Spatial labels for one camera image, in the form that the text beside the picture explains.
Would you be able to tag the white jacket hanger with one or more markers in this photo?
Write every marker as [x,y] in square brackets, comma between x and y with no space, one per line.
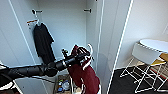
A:
[90,48]

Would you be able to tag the red and white jacket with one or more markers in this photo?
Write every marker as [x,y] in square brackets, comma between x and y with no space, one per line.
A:
[86,76]

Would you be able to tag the white round item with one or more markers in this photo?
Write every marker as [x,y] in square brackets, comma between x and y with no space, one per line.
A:
[66,84]

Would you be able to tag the blue item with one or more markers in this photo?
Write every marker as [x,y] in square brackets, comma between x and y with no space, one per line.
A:
[60,87]

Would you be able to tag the black t-shirt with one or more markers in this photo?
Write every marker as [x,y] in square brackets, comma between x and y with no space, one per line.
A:
[42,41]

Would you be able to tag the white wardrobe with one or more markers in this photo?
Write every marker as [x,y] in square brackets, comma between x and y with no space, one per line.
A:
[63,20]

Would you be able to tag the dark wardrobe hook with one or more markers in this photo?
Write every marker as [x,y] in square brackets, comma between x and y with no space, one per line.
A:
[88,10]
[35,11]

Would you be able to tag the white t-shirt hanger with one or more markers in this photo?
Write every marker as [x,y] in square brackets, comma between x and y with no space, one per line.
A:
[38,24]

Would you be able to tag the white shell chair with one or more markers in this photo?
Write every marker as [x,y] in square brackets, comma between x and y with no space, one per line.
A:
[143,55]

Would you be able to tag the yellow chair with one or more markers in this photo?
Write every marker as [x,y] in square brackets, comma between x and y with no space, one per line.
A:
[163,58]

